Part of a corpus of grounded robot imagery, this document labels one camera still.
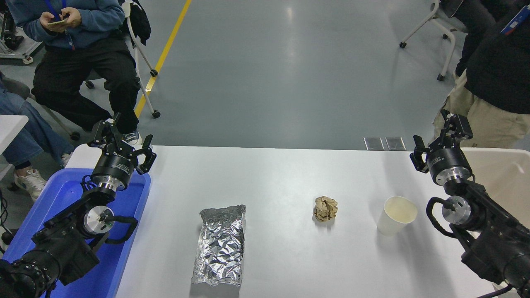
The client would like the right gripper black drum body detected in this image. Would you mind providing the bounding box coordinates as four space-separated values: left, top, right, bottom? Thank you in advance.
426 147 472 178

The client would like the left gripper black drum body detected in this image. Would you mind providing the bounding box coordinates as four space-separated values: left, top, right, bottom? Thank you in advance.
91 150 138 185

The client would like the white paper cup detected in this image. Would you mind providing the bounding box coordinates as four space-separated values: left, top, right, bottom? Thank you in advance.
377 196 418 237

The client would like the seated person's left hand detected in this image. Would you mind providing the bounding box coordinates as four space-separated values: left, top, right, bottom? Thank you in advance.
61 7 82 29

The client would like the seated person's right hand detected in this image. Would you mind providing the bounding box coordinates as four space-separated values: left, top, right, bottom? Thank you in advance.
40 12 63 34

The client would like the blue plastic tray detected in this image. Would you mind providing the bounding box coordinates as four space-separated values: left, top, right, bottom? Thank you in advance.
2 168 152 298

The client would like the large pale plastic bin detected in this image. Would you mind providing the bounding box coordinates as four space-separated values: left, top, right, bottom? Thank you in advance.
460 147 530 295

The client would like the person with khaki trousers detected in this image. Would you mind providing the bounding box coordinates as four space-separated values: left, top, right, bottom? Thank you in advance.
433 0 530 149

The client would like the seated person with phone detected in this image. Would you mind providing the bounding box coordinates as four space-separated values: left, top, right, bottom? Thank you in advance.
6 0 143 146

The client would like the person in black trousers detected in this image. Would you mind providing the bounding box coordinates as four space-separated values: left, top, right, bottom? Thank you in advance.
440 0 497 79

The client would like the person in jeans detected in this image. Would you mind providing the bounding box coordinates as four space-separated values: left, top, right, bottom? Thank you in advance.
0 70 75 202

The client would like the small white side table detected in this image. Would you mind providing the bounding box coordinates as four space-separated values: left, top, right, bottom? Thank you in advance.
0 115 29 181

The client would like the crumpled tan paper ball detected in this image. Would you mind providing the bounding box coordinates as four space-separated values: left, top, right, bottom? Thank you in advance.
313 196 338 223

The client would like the grey seat wheeled chair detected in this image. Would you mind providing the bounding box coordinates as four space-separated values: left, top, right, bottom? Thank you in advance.
0 77 82 142

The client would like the crinkled silver foil tray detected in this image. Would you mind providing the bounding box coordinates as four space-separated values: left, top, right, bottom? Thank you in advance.
191 204 247 287

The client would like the black jacket on chair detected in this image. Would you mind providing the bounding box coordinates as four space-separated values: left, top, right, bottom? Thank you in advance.
119 0 152 46

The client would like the blue badge card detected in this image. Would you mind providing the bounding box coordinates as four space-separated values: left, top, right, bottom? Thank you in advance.
500 5 530 36

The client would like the white wheeled equipment stand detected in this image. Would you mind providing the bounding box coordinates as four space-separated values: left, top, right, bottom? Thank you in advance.
0 8 44 65

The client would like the white frame wheeled chair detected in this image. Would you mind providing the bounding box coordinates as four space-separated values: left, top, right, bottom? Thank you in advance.
85 0 161 120
399 0 468 82

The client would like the thin black cable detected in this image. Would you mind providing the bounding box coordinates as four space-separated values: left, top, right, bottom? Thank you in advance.
0 190 10 233

